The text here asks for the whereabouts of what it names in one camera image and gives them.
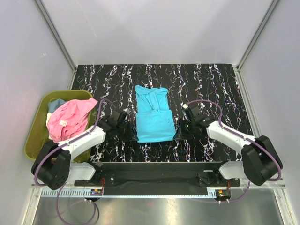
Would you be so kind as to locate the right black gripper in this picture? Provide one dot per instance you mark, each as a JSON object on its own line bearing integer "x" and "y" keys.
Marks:
{"x": 180, "y": 134}

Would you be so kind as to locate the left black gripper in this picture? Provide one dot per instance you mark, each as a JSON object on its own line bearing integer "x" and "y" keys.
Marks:
{"x": 131, "y": 134}

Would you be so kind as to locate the cyan t shirt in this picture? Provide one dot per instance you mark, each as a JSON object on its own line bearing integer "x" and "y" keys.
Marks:
{"x": 154, "y": 119}

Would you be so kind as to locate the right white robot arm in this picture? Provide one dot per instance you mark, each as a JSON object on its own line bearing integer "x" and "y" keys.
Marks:
{"x": 259, "y": 160}

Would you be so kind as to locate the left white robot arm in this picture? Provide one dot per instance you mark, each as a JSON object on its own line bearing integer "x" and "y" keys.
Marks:
{"x": 70, "y": 150}

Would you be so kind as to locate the pink t shirt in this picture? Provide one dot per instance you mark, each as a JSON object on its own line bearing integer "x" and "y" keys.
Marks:
{"x": 70, "y": 119}

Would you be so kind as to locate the grey blue t shirt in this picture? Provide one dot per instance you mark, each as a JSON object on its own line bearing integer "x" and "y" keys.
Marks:
{"x": 54, "y": 105}

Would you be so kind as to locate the white t shirt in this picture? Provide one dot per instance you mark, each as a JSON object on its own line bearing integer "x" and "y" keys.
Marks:
{"x": 48, "y": 118}

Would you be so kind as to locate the right small circuit board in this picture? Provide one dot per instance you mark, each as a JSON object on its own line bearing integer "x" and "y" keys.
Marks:
{"x": 224, "y": 193}

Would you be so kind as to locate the small circuit board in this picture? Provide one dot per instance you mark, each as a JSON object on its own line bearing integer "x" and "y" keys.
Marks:
{"x": 224, "y": 193}
{"x": 96, "y": 192}

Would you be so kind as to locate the left small circuit board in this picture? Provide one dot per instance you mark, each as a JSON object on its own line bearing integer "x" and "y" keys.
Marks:
{"x": 96, "y": 192}

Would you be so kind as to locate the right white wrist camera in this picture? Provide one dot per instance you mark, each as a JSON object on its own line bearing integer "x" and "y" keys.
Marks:
{"x": 192, "y": 113}

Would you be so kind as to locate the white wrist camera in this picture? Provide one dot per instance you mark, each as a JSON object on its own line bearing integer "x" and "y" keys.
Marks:
{"x": 192, "y": 113}
{"x": 119, "y": 116}

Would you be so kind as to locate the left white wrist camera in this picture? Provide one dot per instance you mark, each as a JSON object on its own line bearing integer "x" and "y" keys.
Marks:
{"x": 119, "y": 116}

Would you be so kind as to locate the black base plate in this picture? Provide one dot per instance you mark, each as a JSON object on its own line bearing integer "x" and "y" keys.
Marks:
{"x": 142, "y": 179}

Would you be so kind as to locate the white slotted cable duct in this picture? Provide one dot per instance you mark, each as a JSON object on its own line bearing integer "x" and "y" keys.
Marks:
{"x": 68, "y": 192}

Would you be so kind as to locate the left aluminium corner post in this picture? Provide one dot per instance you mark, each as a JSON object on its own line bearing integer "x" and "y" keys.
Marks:
{"x": 49, "y": 22}

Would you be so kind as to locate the aluminium corner post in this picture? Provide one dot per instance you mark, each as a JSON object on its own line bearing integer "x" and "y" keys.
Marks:
{"x": 49, "y": 22}
{"x": 261, "y": 27}

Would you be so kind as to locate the right aluminium corner post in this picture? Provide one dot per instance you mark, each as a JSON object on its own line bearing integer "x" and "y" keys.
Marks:
{"x": 261, "y": 27}

